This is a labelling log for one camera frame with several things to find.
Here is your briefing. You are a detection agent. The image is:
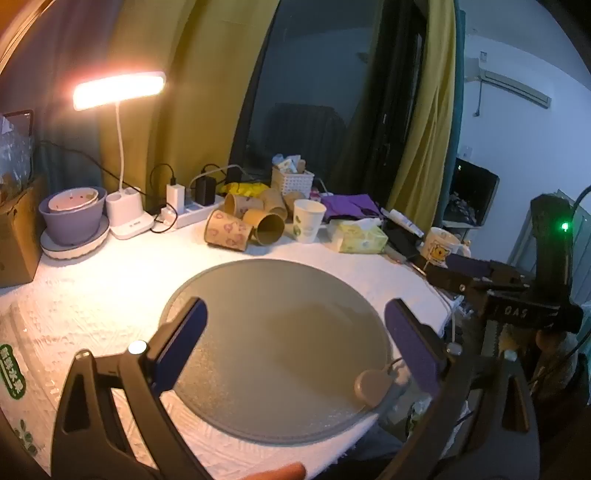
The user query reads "pale pink bowl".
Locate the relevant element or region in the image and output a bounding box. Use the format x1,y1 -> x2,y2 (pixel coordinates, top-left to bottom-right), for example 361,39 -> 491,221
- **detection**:
48,188 -> 100,213

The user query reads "purple cloth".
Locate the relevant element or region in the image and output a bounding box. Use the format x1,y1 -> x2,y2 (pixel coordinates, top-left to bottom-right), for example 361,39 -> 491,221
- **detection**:
320,193 -> 384,222

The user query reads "white textured table cover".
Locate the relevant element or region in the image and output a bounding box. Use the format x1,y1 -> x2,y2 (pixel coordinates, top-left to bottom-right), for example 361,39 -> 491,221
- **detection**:
0,216 -> 463,480

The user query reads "brown paper cup purple print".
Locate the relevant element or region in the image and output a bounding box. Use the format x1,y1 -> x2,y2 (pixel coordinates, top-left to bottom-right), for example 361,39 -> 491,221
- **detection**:
223,193 -> 265,217
204,209 -> 254,252

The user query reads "cardboard box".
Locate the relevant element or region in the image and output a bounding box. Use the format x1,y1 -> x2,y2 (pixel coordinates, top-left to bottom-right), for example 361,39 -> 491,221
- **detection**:
0,178 -> 48,288

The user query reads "white mug yellow cartoon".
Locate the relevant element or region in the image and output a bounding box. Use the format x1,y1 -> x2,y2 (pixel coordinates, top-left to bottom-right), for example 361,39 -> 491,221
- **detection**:
419,226 -> 463,269

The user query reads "grey round mat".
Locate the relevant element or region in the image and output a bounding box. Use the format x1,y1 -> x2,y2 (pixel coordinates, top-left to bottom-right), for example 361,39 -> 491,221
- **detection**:
159,259 -> 399,447

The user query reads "black charger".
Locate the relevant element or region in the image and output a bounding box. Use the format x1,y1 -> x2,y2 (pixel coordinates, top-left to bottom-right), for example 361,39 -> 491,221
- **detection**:
195,177 -> 217,206

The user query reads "white tube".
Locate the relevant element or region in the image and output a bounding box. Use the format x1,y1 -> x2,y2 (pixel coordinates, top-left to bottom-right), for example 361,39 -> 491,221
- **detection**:
382,208 -> 425,239

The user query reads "white desk lamp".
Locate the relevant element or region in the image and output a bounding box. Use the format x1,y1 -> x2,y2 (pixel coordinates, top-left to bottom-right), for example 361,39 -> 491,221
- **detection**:
72,71 -> 167,241

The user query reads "white round controller with cable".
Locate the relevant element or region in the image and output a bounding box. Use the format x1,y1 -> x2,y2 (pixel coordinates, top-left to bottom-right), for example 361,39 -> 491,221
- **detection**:
354,357 -> 406,409

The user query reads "yellow curtain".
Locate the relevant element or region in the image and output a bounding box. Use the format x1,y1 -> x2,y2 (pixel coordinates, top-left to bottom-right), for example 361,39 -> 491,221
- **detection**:
387,0 -> 459,227
99,0 -> 282,217

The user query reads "person's right hand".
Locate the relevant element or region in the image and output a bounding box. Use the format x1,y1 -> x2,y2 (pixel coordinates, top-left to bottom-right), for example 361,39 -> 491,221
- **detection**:
536,329 -> 579,370

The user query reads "white air conditioner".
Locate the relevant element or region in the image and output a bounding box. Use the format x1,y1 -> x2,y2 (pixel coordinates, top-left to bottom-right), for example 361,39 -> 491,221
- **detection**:
464,57 -> 553,110

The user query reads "black monitor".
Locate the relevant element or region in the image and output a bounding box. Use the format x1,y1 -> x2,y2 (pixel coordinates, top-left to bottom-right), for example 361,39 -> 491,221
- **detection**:
442,157 -> 501,228

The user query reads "green tissue pack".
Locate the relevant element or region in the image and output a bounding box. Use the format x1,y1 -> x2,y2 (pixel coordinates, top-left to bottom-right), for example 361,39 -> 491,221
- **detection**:
328,218 -> 389,254

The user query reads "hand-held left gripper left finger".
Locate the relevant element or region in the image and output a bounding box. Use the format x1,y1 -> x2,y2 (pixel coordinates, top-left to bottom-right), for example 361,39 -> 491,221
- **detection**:
50,296 -> 208,480

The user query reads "yellow bag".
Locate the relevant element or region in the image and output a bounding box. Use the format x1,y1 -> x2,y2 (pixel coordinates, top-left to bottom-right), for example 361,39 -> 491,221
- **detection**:
220,182 -> 270,199

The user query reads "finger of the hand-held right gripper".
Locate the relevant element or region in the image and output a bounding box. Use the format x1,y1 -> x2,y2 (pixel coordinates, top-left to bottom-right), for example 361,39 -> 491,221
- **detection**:
446,253 -> 494,278
424,267 -> 488,303

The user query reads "white plastic basket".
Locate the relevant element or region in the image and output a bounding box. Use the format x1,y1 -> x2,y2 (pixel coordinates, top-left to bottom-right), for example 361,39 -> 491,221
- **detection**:
270,166 -> 315,196

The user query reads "white paper cup green print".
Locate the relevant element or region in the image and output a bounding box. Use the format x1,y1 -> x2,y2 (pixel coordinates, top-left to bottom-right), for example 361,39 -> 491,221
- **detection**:
293,199 -> 328,244

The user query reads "purple bowl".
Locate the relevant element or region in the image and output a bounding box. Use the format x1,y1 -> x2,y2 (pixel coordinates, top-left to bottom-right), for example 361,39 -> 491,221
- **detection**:
38,187 -> 108,247

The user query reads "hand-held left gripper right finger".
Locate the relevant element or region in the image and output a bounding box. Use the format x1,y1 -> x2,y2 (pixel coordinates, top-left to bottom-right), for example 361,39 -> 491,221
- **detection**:
382,298 -> 542,480

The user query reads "white round plate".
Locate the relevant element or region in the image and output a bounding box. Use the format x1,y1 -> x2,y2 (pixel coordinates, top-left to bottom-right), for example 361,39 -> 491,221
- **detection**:
40,216 -> 111,262

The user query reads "black power cable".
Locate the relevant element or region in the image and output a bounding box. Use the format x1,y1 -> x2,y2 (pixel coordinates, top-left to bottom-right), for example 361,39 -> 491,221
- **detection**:
39,140 -> 178,234

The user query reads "white power strip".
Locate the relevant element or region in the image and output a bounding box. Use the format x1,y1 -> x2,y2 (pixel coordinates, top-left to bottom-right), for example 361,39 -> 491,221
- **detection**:
157,194 -> 228,230

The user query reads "black flat case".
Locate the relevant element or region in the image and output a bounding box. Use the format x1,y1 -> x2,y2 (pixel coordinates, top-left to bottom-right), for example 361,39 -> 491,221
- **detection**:
383,220 -> 424,265

